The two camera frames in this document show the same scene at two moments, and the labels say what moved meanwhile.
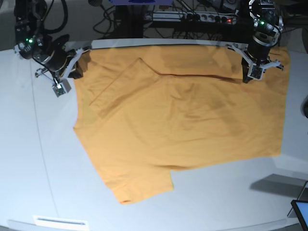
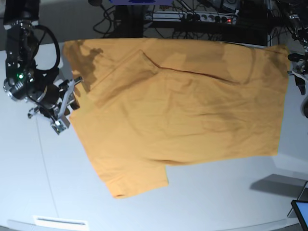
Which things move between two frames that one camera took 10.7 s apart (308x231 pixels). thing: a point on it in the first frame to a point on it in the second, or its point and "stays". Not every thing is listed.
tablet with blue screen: [300, 208] stays
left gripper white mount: [72, 64] to [74, 105]
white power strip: [194, 17] stays
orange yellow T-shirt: [144, 110] stays
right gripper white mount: [255, 71] to [301, 81]
